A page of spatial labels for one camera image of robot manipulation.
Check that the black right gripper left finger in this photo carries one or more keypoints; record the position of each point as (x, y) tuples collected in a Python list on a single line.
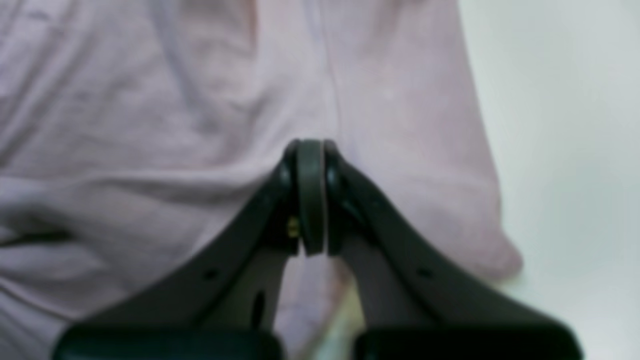
[(219, 305)]

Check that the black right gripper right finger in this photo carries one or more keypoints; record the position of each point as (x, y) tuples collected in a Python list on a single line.
[(417, 304)]

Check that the mauve pink t-shirt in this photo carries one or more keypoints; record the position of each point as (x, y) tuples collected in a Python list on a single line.
[(132, 132)]

